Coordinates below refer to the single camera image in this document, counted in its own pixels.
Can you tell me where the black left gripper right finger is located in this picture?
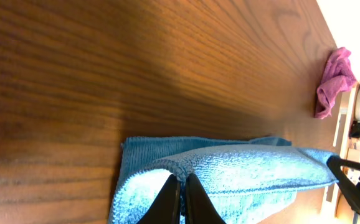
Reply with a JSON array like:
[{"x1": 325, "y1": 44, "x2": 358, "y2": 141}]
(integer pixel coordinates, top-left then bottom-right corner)
[{"x1": 185, "y1": 174, "x2": 225, "y2": 224}]

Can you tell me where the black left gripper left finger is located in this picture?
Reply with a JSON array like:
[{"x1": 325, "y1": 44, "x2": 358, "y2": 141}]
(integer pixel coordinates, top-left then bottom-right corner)
[{"x1": 137, "y1": 175, "x2": 181, "y2": 224}]

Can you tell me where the blue microfiber cloth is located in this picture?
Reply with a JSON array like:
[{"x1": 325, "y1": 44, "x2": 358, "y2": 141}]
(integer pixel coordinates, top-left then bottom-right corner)
[{"x1": 108, "y1": 136, "x2": 337, "y2": 223}]

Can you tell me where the crumpled pink cloth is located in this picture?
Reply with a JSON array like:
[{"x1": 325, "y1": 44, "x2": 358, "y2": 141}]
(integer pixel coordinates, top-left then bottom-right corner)
[{"x1": 315, "y1": 47, "x2": 357, "y2": 119}]

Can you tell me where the wooden shelf with clutter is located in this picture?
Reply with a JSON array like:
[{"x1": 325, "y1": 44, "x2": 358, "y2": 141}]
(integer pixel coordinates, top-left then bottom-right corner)
[{"x1": 321, "y1": 83, "x2": 360, "y2": 223}]

